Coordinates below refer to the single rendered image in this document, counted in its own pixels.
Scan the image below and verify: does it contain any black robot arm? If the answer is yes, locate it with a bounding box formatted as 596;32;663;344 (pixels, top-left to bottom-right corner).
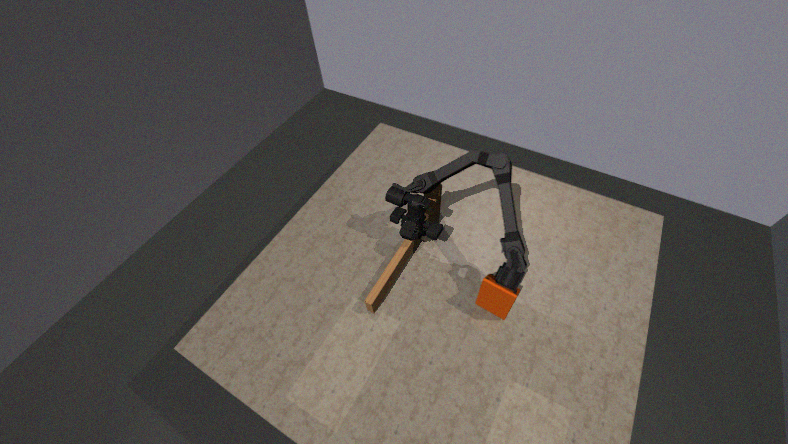
385;149;527;292

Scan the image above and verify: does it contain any wooden post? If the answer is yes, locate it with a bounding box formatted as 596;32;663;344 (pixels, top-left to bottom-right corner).
424;184;442;222

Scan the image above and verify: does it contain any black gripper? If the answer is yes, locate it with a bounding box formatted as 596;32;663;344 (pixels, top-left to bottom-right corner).
390;207;443;240

